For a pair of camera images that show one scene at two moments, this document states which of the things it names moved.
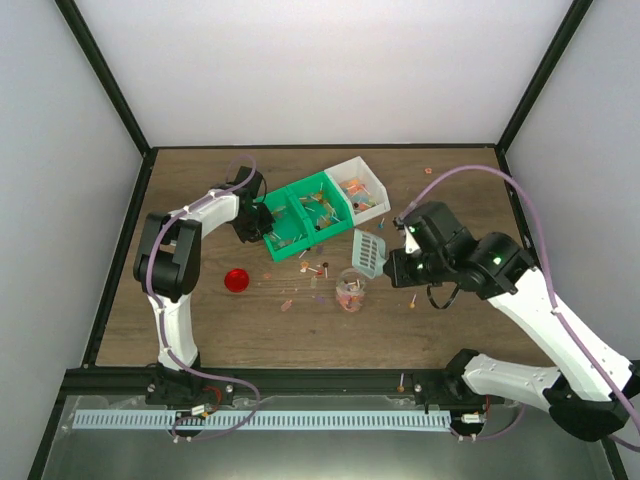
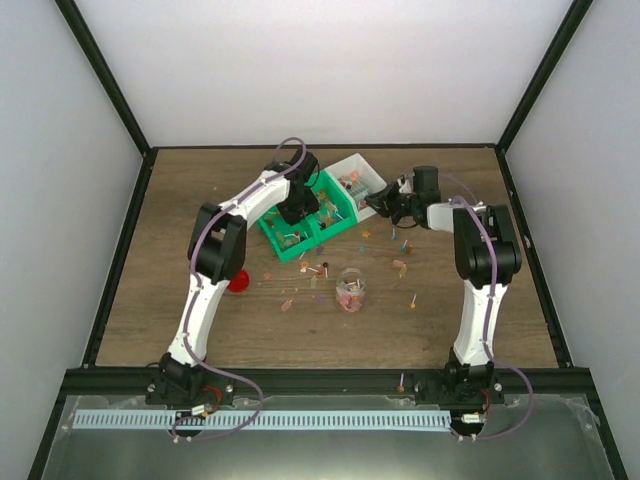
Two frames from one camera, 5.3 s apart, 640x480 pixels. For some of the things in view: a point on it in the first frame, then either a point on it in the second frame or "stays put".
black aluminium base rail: (161, 382) stays put
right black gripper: (398, 272) -> (381, 206)
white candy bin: (366, 196) stays put
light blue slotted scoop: (369, 252) -> (358, 191)
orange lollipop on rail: (401, 388) stays put
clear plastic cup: (350, 289) stays put
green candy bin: (323, 207) stays put
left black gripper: (267, 220) -> (311, 207)
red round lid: (236, 280) stays put
